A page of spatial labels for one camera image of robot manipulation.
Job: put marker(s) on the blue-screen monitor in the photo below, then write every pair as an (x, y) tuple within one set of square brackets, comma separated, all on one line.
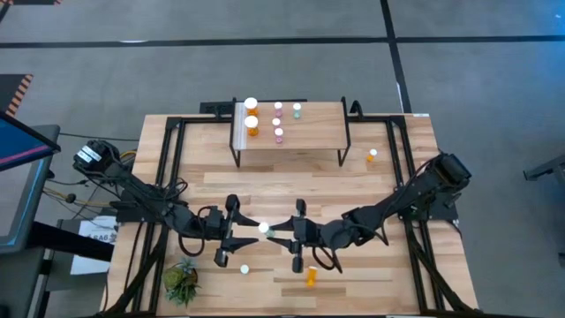
[(22, 141)]

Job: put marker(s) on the wooden shelf with black legs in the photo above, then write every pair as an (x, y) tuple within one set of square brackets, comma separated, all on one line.
[(318, 130)]

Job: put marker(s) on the dark grey stand leg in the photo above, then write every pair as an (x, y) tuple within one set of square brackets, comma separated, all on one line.
[(545, 170)]

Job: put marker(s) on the green pill bottle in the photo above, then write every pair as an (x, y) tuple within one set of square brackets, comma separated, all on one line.
[(263, 227), (296, 106)]

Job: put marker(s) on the medium orange pill bottle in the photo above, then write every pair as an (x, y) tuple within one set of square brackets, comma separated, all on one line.
[(312, 277), (244, 268)]

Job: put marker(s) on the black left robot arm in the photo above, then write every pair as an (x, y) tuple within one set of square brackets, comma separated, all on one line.
[(132, 185)]

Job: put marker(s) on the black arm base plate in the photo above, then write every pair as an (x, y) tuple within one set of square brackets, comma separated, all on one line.
[(446, 212), (132, 216)]

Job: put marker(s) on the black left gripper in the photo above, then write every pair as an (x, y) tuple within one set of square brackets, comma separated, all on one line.
[(216, 223)]

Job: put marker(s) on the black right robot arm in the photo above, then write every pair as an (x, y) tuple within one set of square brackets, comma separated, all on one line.
[(397, 199)]

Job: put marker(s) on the black mat with striped edge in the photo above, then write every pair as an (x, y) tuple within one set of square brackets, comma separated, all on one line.
[(11, 88)]

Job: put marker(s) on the black power strip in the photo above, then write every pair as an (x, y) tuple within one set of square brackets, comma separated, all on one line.
[(216, 107)]

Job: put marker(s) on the pink pill bottle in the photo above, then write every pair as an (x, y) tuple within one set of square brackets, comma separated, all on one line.
[(276, 121), (278, 131), (278, 106)]

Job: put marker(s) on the small orange pill bottle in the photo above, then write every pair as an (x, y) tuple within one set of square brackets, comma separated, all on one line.
[(373, 152)]

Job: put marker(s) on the dark grey monitor cart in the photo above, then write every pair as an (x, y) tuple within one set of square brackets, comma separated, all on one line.
[(17, 212)]

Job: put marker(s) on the large orange pill bottle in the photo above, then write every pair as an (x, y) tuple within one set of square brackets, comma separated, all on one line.
[(250, 104), (251, 122)]

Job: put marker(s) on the white paper sheet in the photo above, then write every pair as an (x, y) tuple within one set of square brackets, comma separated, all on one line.
[(99, 229)]

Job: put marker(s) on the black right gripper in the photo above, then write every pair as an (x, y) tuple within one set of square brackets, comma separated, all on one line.
[(311, 234)]

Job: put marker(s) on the potted green succulent plant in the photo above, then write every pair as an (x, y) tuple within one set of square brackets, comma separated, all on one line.
[(178, 282)]

